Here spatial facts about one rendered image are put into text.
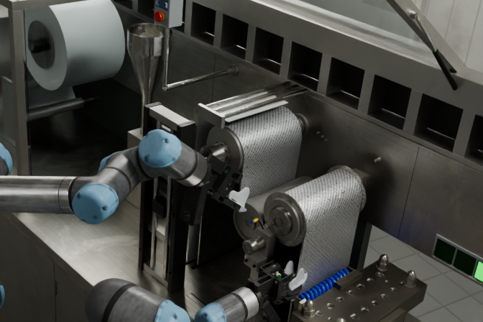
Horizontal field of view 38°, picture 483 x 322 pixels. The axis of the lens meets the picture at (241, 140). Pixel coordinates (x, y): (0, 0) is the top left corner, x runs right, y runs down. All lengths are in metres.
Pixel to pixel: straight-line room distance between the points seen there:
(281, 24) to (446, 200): 0.71
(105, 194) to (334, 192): 0.74
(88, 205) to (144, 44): 0.93
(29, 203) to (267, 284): 0.63
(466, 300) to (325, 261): 1.98
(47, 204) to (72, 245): 0.88
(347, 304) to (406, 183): 0.36
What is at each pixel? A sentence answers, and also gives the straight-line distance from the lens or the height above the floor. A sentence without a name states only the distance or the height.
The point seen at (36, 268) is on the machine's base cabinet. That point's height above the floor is 0.72.
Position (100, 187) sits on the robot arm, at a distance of 1.36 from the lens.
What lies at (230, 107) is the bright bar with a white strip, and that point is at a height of 1.45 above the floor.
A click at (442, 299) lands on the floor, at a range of 3.83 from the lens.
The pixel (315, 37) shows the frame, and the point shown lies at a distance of 2.05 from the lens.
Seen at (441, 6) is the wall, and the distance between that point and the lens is 4.75.
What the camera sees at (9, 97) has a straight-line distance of 2.43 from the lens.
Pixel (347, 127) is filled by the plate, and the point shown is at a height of 1.40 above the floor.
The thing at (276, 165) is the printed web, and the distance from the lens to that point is 2.01.
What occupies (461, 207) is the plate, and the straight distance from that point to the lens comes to 1.90.
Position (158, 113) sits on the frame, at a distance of 1.89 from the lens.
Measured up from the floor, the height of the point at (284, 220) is 1.27.
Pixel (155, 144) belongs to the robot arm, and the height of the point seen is 1.59.
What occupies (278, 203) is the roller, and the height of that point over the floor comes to 1.29.
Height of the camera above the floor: 2.23
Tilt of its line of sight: 27 degrees down
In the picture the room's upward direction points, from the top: 6 degrees clockwise
